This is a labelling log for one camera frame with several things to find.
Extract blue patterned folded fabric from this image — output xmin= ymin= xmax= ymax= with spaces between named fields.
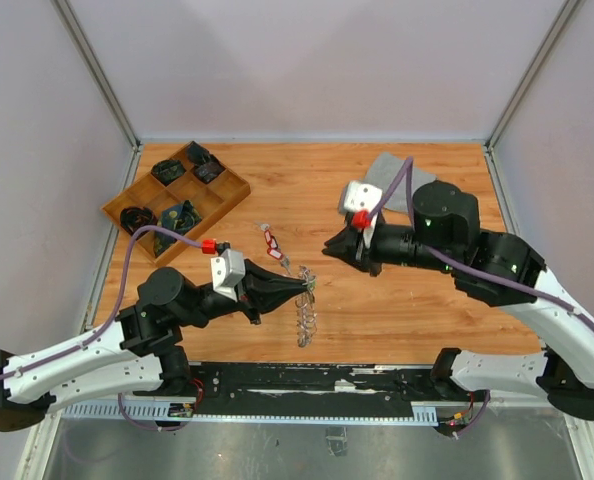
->
xmin=153 ymin=200 xmax=202 ymax=257

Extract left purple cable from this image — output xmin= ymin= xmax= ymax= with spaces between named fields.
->
xmin=0 ymin=226 xmax=231 ymax=419

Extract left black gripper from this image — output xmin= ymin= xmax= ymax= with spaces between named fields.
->
xmin=177 ymin=257 xmax=308 ymax=327

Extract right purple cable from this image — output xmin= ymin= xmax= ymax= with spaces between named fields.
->
xmin=352 ymin=156 xmax=594 ymax=354

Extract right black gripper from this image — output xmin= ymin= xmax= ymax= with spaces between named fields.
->
xmin=322 ymin=210 xmax=459 ymax=274

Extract metal disc keyring holder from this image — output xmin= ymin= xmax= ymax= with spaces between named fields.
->
xmin=295 ymin=266 xmax=317 ymax=348

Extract red key tag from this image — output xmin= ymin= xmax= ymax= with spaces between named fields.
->
xmin=264 ymin=229 xmax=277 ymax=249
xmin=267 ymin=248 xmax=284 ymax=261

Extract black rolled belt fabric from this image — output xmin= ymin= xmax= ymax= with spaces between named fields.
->
xmin=119 ymin=206 xmax=158 ymax=236

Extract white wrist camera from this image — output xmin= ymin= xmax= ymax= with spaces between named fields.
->
xmin=338 ymin=180 xmax=383 ymax=214
xmin=210 ymin=248 xmax=246 ymax=301

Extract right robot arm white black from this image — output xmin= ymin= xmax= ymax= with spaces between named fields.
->
xmin=322 ymin=180 xmax=594 ymax=421

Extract dark rolled fabric back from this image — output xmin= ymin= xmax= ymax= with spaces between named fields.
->
xmin=185 ymin=142 xmax=212 ymax=166

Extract dark rolled fabric right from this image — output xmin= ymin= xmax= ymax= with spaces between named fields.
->
xmin=193 ymin=161 xmax=225 ymax=185

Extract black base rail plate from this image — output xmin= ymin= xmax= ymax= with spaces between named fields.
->
xmin=132 ymin=360 xmax=491 ymax=416

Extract purple cable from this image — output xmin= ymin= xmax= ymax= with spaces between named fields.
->
xmin=0 ymin=226 xmax=231 ymax=419
xmin=352 ymin=156 xmax=594 ymax=354

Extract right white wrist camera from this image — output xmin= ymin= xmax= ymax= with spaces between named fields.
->
xmin=338 ymin=180 xmax=383 ymax=214

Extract dark green rolled fabric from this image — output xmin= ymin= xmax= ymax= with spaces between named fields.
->
xmin=151 ymin=159 xmax=186 ymax=186

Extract grey slotted cable duct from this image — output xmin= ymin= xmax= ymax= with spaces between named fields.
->
xmin=61 ymin=399 xmax=439 ymax=427

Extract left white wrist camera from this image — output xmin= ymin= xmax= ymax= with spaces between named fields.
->
xmin=210 ymin=248 xmax=246 ymax=301

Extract grey cloth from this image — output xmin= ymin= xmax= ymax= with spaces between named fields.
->
xmin=363 ymin=152 xmax=437 ymax=213

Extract wooden compartment tray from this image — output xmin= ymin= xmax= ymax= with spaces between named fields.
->
xmin=103 ymin=143 xmax=251 ymax=241

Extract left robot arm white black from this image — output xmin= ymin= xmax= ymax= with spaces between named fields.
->
xmin=0 ymin=260 xmax=308 ymax=432

